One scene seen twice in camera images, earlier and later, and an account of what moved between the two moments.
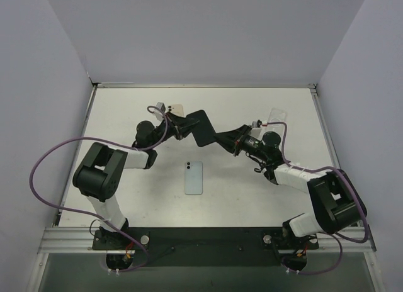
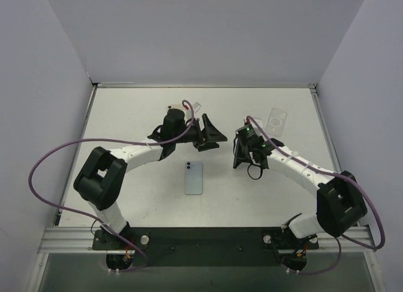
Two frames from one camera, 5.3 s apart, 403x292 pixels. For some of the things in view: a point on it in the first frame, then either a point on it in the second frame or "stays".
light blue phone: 193,177 stays
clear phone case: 277,115 stays
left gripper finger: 181,122 to 211,133
